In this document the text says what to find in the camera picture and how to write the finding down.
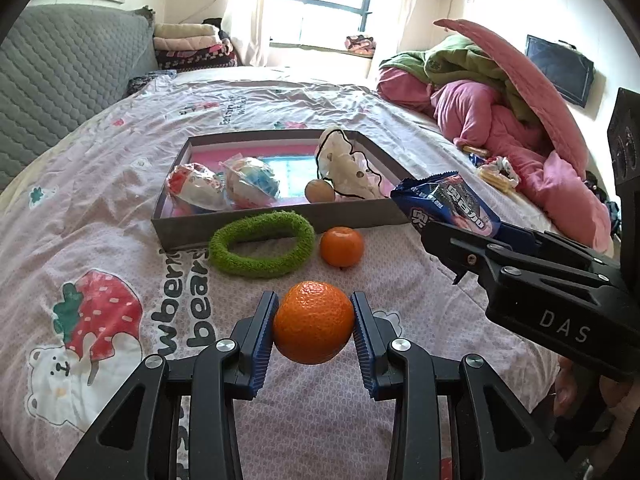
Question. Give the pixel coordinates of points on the blue and white toy egg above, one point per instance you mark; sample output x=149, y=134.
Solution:
x=250, y=182

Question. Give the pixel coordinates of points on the pink quilt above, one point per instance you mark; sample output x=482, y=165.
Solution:
x=475, y=110

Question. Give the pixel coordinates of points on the cream curtain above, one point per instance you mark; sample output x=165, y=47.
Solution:
x=417, y=5
x=245, y=10

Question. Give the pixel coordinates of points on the white plush toy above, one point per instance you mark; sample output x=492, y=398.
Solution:
x=345, y=165

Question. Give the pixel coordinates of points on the black framed window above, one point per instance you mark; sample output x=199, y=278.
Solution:
x=325, y=0

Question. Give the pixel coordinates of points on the small orange snack stick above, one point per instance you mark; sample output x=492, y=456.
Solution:
x=476, y=150

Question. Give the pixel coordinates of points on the long pink quilted cushion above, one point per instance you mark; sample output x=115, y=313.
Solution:
x=530, y=90

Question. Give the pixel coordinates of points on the red and white toy egg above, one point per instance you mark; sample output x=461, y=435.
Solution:
x=195, y=187

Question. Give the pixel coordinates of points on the blue cookie packet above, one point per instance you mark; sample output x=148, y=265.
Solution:
x=450, y=205

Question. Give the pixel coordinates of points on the small blue wrapper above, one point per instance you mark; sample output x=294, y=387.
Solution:
x=475, y=158

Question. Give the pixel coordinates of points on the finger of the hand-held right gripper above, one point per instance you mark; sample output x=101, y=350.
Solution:
x=520, y=238
x=465, y=247

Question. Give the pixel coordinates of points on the grey quilted headboard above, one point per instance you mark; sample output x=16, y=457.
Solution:
x=60, y=75

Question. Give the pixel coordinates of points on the pink folded blanket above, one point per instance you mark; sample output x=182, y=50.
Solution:
x=185, y=43

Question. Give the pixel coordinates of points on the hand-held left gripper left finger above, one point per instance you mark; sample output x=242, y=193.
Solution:
x=262, y=340

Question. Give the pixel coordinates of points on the green blanket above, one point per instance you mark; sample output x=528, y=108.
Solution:
x=465, y=65

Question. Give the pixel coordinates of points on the black cloth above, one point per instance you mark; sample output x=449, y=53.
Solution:
x=215, y=27

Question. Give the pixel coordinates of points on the cream folded blanket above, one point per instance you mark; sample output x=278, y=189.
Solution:
x=182, y=30

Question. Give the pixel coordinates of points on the dark patterned cloth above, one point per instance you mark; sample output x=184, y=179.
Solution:
x=150, y=82

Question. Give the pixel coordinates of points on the person's right hand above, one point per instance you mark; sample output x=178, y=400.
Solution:
x=622, y=410

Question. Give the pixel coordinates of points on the brown egg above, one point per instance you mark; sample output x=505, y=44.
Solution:
x=320, y=191

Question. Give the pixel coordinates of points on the orange mandarin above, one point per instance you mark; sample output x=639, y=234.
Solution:
x=341, y=246
x=312, y=330

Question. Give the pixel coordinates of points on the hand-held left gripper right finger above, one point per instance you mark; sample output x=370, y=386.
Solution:
x=362, y=345

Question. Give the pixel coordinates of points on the dark checked folded blanket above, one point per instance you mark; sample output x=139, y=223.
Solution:
x=200, y=58

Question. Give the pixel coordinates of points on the grey shallow cardboard box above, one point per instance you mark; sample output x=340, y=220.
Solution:
x=250, y=230

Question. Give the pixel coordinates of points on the black wall television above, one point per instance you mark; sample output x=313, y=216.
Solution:
x=560, y=67

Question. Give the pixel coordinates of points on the yellow wafer packet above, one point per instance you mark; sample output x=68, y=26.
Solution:
x=492, y=179

